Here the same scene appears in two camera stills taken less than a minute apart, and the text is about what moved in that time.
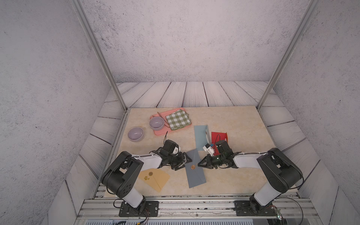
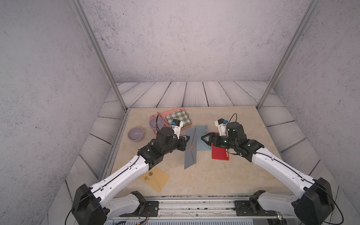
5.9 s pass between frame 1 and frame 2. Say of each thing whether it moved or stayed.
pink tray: stayed
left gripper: moved
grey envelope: moved
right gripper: moved
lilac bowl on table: stayed
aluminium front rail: stayed
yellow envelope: stayed
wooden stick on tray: stayed
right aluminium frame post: stayed
